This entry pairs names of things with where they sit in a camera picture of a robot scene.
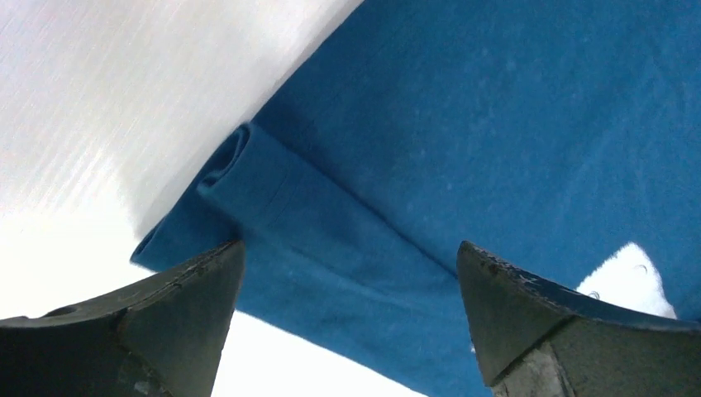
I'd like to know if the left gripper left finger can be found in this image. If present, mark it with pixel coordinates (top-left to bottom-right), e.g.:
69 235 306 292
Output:
1 242 245 396

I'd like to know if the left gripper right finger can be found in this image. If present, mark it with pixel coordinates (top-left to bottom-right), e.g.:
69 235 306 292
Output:
457 242 700 396

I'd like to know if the blue printed t-shirt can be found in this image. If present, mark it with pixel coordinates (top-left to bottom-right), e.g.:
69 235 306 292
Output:
132 1 700 396

